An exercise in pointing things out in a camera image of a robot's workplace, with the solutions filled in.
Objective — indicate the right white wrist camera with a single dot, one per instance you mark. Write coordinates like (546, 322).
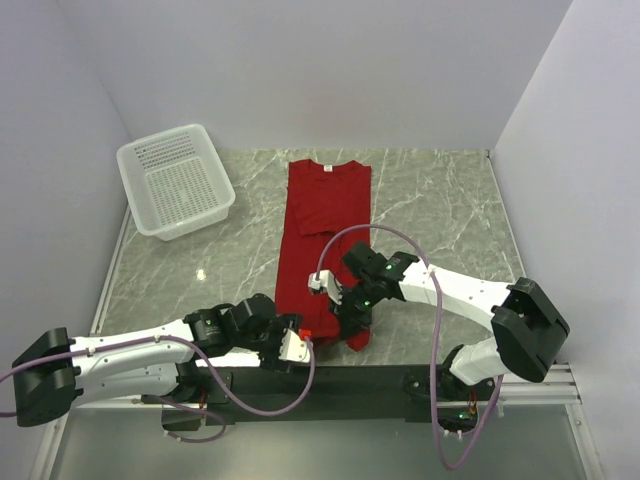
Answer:
(325, 282)

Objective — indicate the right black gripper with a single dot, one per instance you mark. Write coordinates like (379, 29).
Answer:
(350, 321)

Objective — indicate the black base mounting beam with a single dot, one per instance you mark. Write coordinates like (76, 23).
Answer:
(337, 393)

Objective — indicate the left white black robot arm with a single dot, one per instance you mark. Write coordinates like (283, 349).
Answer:
(57, 372)

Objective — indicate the red t shirt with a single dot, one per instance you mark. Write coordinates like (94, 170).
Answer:
(322, 200)

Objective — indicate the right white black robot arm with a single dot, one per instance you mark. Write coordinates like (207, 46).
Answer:
(526, 330)

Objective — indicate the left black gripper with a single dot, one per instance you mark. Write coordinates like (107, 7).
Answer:
(283, 322)

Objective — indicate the white plastic perforated basket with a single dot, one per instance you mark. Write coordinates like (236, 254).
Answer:
(175, 182)

